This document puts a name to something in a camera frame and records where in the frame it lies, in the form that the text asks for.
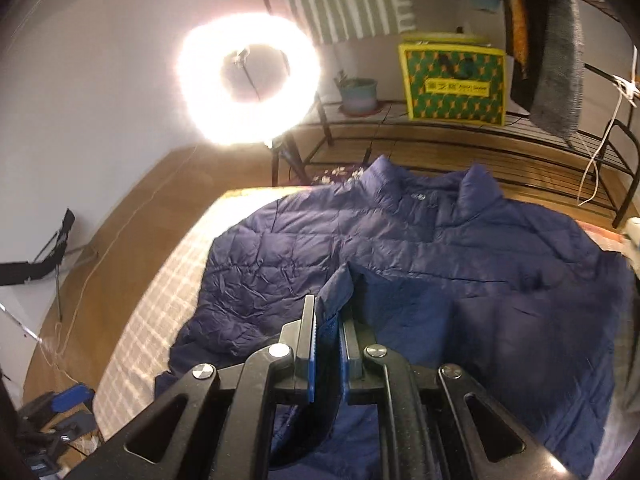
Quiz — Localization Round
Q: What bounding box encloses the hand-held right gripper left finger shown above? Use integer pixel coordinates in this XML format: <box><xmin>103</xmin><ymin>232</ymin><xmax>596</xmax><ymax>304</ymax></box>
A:
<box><xmin>65</xmin><ymin>295</ymin><xmax>326</xmax><ymax>480</ymax></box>

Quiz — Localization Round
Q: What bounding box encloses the black metal clothes rack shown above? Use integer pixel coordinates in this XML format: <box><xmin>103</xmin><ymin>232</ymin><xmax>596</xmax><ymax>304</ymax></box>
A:
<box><xmin>247</xmin><ymin>0</ymin><xmax>640</xmax><ymax>231</ymax></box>

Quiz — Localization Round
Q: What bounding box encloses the blue black device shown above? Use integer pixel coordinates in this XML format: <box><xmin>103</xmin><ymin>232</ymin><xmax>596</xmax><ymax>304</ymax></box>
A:
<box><xmin>17</xmin><ymin>382</ymin><xmax>106</xmax><ymax>476</ymax></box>

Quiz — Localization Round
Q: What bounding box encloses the potted plant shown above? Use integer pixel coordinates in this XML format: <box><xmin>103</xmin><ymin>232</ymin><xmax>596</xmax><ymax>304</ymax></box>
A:
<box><xmin>334</xmin><ymin>71</ymin><xmax>379</xmax><ymax>117</ymax></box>

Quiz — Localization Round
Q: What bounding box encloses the orange garment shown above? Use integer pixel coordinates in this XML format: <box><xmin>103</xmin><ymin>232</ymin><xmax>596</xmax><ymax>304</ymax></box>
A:
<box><xmin>507</xmin><ymin>0</ymin><xmax>531</xmax><ymax>81</ymax></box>

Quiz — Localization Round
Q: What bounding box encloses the grey plaid coat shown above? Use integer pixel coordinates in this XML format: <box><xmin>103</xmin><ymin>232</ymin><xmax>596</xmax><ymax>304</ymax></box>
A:
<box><xmin>530</xmin><ymin>0</ymin><xmax>586</xmax><ymax>141</ymax></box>

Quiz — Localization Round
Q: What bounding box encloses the black coat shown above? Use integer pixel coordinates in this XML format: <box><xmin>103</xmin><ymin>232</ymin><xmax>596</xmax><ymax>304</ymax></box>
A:
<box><xmin>505</xmin><ymin>0</ymin><xmax>551</xmax><ymax>111</ymax></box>

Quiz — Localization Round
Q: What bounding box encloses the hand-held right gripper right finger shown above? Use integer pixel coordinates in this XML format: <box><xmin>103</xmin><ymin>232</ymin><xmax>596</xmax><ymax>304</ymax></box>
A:
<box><xmin>337</xmin><ymin>310</ymin><xmax>576</xmax><ymax>480</ymax></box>

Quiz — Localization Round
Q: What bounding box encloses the dark floral cloth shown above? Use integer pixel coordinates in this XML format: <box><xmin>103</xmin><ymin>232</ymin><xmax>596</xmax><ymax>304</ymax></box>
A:
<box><xmin>310</xmin><ymin>162</ymin><xmax>371</xmax><ymax>186</ymax></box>

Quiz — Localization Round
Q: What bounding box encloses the white lamp cable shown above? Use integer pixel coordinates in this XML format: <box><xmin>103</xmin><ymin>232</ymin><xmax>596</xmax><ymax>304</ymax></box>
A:
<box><xmin>577</xmin><ymin>94</ymin><xmax>623</xmax><ymax>207</ymax></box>

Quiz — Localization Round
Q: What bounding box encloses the plaid blanket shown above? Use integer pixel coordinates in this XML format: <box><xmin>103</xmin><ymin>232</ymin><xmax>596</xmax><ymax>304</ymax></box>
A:
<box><xmin>92</xmin><ymin>187</ymin><xmax>301</xmax><ymax>443</ymax></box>

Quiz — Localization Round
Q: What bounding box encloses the black tripod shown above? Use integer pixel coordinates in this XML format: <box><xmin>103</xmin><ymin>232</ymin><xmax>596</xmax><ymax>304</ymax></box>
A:
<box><xmin>0</xmin><ymin>208</ymin><xmax>76</xmax><ymax>321</ymax></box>

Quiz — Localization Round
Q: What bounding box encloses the black ring light stand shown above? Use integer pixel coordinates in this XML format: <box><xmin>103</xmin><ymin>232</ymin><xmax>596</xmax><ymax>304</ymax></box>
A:
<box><xmin>234</xmin><ymin>47</ymin><xmax>312</xmax><ymax>187</ymax></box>

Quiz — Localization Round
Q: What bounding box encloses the green yellow patterned bag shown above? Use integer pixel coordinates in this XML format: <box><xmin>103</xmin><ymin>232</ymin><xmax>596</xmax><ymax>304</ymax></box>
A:
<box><xmin>397</xmin><ymin>32</ymin><xmax>508</xmax><ymax>126</ymax></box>

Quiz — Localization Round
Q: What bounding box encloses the navy puffer jacket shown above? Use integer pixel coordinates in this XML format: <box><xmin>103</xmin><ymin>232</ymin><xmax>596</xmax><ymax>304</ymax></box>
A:
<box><xmin>154</xmin><ymin>155</ymin><xmax>636</xmax><ymax>480</ymax></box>

